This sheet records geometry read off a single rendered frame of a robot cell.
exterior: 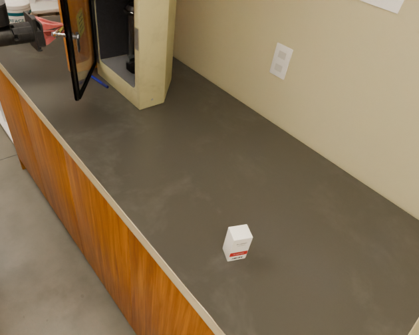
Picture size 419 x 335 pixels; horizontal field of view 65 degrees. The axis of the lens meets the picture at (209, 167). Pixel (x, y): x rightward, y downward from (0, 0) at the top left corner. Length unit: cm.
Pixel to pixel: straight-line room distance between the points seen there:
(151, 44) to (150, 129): 28
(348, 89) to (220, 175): 49
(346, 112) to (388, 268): 50
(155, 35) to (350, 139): 73
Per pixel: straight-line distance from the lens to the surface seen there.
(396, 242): 108
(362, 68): 113
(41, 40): 118
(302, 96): 126
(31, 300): 190
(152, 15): 115
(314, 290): 86
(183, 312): 98
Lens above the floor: 163
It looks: 41 degrees down
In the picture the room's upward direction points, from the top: 11 degrees clockwise
